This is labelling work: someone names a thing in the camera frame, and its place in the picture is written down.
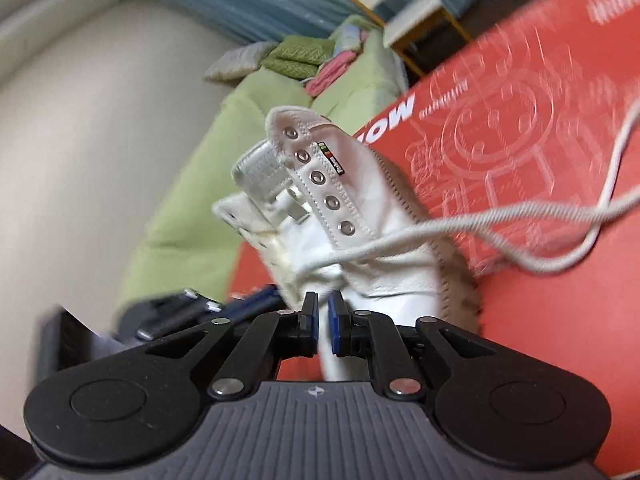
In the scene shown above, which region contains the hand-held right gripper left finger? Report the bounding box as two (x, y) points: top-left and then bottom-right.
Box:
(145, 291), (320, 401)

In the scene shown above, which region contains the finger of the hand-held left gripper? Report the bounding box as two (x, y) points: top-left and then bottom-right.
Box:
(119, 284), (282, 345)

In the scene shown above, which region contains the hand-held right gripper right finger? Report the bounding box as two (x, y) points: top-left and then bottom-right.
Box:
(327, 290), (495, 401)

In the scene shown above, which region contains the white platform shoe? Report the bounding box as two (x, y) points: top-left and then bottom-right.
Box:
(212, 106), (483, 383)

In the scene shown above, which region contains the white shoelace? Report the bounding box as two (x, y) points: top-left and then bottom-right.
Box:
(290, 105), (640, 301)

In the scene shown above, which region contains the green covered sofa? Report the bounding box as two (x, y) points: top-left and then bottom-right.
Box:
(117, 15), (406, 311)

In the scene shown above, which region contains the red printed cardboard sheet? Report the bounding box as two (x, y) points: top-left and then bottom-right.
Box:
(227, 0), (640, 478)

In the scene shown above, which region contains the pink folded cloth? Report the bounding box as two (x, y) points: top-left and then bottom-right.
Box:
(305, 55), (356, 96)

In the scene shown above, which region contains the grey pillow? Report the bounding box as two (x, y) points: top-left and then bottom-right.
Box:
(202, 41), (276, 81)

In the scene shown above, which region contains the green patterned pillow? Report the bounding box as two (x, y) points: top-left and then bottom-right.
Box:
(262, 35), (336, 81)

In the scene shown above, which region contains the pastel folded blanket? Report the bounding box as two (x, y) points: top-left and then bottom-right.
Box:
(330, 22), (371, 61)

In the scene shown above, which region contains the white wooden chair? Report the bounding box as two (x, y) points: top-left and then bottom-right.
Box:
(320, 0), (473, 78)

